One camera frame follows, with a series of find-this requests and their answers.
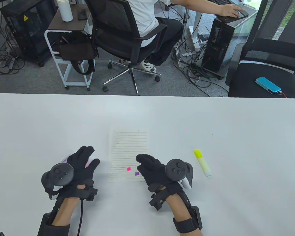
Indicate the person's right hand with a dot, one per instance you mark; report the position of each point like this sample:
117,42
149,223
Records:
152,172

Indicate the white bottle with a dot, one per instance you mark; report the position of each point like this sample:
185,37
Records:
65,11

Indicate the person's right forearm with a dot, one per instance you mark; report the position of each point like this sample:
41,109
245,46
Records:
179,209

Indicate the black phone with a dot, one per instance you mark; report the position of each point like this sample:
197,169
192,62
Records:
82,14

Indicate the white desk leg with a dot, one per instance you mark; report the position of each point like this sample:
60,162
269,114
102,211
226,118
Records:
194,32

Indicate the yellow highlighter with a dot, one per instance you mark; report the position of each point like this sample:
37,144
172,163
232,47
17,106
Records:
202,164

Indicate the white lined paper sheet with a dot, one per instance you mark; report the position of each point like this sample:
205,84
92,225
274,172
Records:
127,145

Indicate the dark brown bag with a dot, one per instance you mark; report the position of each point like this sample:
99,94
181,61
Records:
76,50

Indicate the silver and black computer tower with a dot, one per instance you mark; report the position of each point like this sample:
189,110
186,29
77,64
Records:
216,46

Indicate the person's left hand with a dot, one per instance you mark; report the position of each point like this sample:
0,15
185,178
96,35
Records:
81,169

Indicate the black desk mat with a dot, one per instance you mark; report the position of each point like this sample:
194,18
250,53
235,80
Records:
227,19

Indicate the purple highlighter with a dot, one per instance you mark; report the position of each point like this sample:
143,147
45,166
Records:
64,159

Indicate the black padded office chair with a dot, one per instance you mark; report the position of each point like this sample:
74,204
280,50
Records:
250,81

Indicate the person's left forearm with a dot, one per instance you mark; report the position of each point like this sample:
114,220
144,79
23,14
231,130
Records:
64,211

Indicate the black keyboard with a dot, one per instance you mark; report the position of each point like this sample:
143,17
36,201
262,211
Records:
221,2

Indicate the pink highlighter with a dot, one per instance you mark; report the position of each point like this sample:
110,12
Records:
89,162

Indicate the blue power bank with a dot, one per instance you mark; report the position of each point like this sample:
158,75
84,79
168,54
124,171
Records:
266,84

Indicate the white side table brown top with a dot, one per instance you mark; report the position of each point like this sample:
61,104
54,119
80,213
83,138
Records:
68,23

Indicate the black mesh office chair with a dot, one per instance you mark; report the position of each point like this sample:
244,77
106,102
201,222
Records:
118,24

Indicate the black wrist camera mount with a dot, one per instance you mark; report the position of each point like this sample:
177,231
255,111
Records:
157,200
91,193

